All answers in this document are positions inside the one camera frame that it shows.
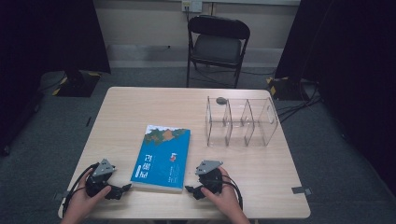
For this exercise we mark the person's right hand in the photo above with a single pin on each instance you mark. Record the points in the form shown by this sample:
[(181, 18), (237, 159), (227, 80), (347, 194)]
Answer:
[(225, 199)]

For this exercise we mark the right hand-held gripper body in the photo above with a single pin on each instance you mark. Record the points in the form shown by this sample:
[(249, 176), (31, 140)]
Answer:
[(211, 179)]

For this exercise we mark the black curtain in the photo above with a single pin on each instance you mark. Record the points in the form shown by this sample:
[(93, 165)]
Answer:
[(351, 62), (40, 46)]

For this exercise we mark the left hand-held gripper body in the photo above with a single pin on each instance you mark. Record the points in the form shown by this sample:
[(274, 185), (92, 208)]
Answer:
[(99, 182)]

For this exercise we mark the grey tape strip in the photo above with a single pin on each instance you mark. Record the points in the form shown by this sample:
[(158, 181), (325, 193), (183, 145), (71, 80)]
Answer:
[(301, 190), (59, 196)]

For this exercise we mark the black folding chair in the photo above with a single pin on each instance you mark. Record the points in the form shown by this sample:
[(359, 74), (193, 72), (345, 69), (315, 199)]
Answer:
[(218, 46)]

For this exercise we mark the white wall outlet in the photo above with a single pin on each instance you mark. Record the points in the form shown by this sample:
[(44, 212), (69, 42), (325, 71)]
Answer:
[(192, 5)]

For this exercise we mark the blue book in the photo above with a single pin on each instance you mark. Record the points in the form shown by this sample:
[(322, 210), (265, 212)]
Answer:
[(162, 158)]

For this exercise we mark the clear acrylic book rack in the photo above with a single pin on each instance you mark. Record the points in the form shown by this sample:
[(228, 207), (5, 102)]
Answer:
[(241, 123)]

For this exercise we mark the black stand base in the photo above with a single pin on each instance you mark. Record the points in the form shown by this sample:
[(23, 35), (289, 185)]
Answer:
[(77, 85), (286, 88)]

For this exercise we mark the person's left hand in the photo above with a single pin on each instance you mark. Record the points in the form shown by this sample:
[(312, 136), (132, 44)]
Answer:
[(81, 200)]

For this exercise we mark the small grey round object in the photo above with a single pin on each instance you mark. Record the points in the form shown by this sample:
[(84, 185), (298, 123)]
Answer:
[(221, 100)]

